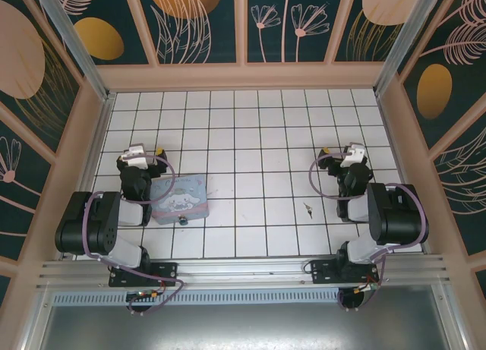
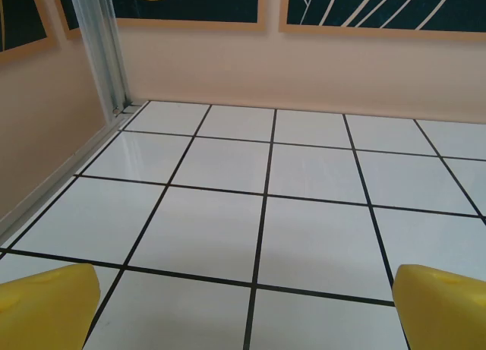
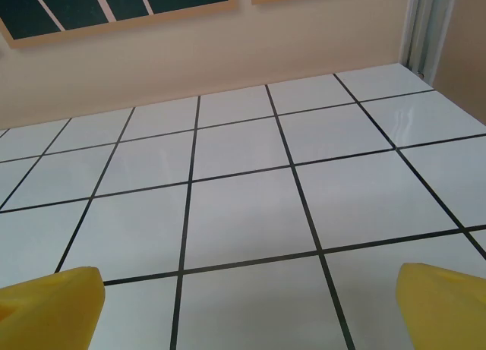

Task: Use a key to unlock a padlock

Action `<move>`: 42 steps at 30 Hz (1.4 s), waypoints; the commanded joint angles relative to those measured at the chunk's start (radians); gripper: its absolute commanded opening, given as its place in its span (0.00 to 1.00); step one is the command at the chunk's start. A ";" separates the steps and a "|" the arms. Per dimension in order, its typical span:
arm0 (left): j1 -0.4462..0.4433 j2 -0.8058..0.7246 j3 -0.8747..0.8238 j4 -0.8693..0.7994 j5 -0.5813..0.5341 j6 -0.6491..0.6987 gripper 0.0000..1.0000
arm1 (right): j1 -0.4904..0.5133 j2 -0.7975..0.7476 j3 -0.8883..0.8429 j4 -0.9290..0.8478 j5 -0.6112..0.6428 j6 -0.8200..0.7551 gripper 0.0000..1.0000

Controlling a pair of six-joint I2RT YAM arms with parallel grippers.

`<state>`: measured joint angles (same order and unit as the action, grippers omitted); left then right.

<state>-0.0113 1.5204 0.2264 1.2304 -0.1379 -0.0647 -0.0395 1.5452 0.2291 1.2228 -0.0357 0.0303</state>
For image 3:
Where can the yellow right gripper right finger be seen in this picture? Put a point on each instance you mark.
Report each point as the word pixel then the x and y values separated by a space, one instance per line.
pixel 444 312

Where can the pink flowers dark wall panel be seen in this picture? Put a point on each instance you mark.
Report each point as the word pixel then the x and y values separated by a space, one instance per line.
pixel 76 8

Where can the aluminium corner post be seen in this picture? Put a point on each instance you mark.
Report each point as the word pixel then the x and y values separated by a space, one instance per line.
pixel 425 23

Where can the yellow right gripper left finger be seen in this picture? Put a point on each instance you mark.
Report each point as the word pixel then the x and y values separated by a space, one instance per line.
pixel 49 312

